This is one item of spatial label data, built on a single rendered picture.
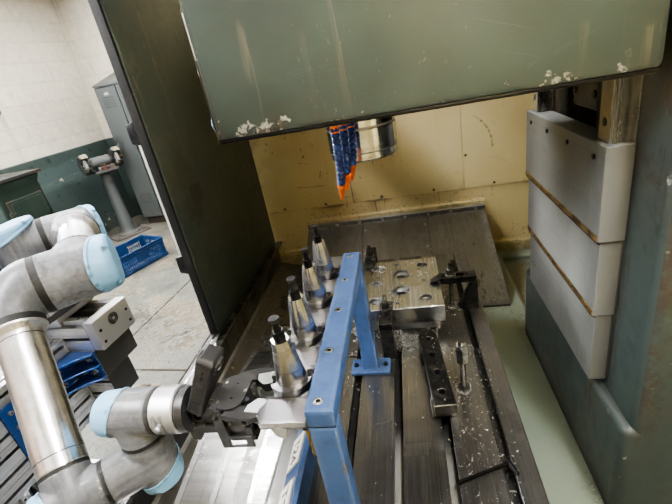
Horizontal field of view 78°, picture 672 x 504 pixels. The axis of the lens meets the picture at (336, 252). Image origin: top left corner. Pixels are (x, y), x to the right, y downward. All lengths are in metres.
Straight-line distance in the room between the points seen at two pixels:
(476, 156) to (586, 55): 1.41
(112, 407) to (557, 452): 1.05
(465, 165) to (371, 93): 1.45
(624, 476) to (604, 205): 0.57
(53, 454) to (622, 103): 1.07
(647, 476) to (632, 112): 0.72
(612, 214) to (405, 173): 1.31
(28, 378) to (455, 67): 0.84
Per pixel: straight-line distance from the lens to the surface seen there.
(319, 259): 0.87
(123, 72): 1.39
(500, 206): 2.18
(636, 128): 0.86
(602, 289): 0.97
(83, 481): 0.84
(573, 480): 1.28
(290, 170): 2.12
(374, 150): 0.94
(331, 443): 0.61
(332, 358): 0.64
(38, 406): 0.88
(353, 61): 0.67
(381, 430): 0.97
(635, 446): 1.08
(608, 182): 0.87
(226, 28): 0.71
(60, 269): 0.94
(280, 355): 0.59
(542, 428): 1.37
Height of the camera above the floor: 1.62
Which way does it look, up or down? 24 degrees down
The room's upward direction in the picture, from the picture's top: 11 degrees counter-clockwise
